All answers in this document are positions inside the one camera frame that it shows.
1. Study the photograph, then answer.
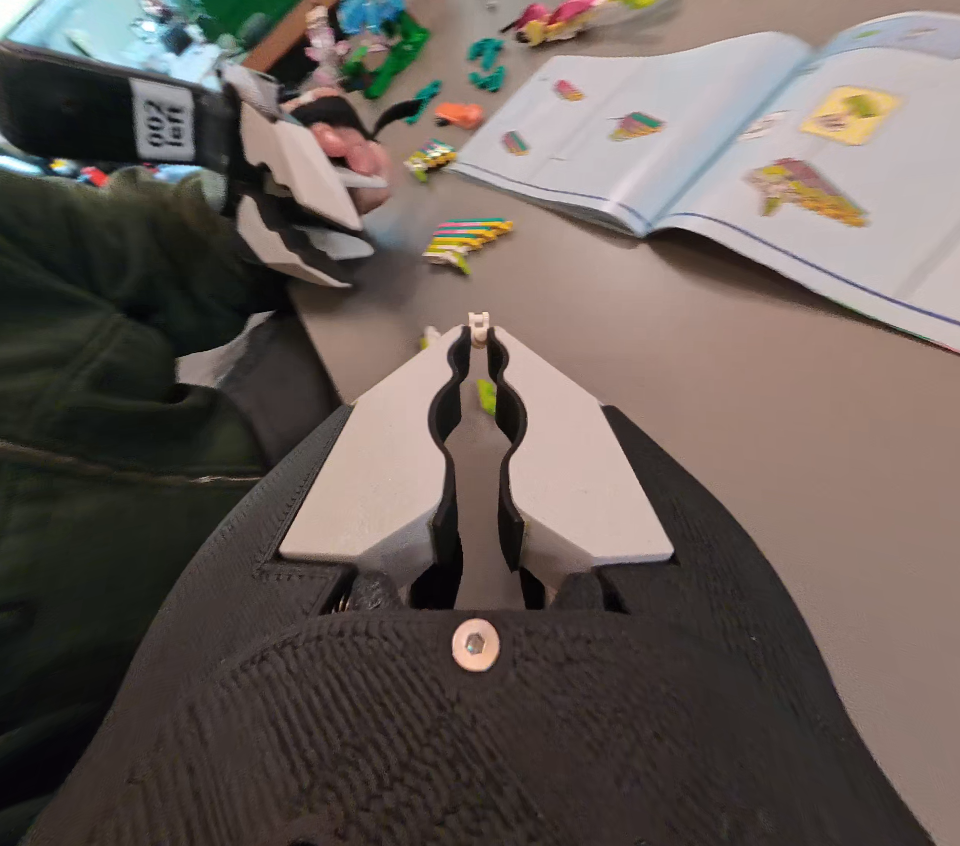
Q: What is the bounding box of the small striped lego assembly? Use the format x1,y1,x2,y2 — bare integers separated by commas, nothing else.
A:
403,139,459,182

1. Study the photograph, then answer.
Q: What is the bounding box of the person's left forearm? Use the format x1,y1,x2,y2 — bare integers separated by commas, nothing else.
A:
0,165,295,412

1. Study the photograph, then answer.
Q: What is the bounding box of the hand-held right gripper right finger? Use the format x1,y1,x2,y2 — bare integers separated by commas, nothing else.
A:
486,325,676,609

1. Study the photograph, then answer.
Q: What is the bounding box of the striped lego wing assembly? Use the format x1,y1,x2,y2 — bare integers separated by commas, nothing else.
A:
422,218,516,276

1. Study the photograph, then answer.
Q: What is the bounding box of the pink yellow lego bird assembly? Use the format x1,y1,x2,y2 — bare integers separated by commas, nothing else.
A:
514,0,685,48

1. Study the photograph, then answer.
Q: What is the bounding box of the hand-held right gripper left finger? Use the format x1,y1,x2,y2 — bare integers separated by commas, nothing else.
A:
279,325,475,609

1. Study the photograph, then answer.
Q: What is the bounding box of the person's left hand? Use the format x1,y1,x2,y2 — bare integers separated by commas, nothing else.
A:
311,121,393,217

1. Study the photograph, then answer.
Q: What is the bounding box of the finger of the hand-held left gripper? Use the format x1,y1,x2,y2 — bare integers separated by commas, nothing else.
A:
237,196,375,288
241,102,391,231

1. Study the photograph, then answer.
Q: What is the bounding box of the teal lego piece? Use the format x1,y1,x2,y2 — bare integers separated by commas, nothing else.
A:
407,79,444,125
467,36,507,92

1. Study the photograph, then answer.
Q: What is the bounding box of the green lego stem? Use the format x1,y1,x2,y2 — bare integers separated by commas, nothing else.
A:
362,12,432,102

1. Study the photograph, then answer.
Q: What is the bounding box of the lego instruction booklet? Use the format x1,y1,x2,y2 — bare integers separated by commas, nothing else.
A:
448,10,960,354

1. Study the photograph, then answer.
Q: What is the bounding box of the pink lego flower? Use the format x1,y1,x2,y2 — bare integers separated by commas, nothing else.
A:
303,5,355,76

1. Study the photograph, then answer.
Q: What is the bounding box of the dark green jacket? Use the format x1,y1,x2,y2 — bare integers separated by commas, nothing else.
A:
0,351,273,841

